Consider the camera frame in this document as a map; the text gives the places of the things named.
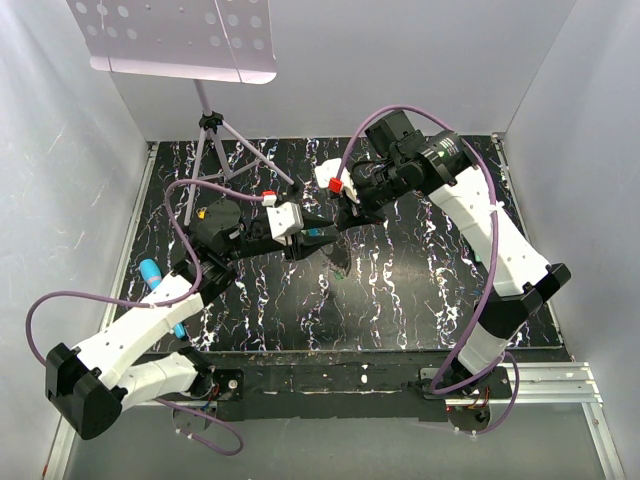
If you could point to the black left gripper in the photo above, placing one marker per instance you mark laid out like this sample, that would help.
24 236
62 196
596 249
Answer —
304 244

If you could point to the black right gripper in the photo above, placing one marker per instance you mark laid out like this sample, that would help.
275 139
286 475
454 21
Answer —
347 217

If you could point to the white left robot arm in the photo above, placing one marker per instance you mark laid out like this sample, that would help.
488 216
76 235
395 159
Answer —
194 283

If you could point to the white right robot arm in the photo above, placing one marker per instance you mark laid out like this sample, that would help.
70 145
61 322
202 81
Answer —
452 175

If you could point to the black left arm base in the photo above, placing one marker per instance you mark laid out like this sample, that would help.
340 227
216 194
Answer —
223 385

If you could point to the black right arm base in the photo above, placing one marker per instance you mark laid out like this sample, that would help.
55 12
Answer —
472 418

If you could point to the yellow key tag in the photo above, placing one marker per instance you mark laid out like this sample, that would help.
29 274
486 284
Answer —
201 214

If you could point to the cyan blue marker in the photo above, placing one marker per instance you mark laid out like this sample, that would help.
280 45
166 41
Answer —
152 276

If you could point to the white music stand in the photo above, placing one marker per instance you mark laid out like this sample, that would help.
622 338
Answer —
201 40

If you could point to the aluminium frame rail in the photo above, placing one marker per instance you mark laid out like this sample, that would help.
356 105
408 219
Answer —
134 220

